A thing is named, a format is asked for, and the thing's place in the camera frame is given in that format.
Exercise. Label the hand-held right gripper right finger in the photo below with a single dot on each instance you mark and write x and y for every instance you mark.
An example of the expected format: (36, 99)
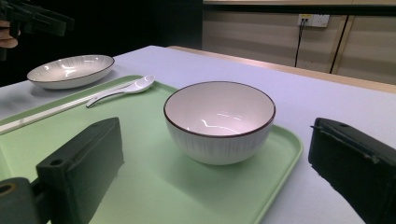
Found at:
(355, 168)

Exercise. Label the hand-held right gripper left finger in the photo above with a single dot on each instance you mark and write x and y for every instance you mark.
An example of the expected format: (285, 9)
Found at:
(84, 168)

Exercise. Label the white plate with dark rim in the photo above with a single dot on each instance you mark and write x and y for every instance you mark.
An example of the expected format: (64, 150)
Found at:
(71, 70)

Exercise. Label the green plastic tray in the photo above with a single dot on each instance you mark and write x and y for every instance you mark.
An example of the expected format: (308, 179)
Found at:
(149, 186)

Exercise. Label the white ceramic spoon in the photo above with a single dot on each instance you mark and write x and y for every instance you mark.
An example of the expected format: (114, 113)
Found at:
(140, 85)

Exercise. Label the white bowl with dark rim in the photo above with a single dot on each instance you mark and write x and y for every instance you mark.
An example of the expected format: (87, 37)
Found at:
(218, 146)

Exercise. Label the beige wall trim strip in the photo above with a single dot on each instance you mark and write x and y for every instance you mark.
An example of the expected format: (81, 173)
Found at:
(342, 43)

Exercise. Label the white wall socket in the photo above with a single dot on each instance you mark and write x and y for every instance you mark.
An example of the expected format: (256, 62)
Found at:
(319, 20)

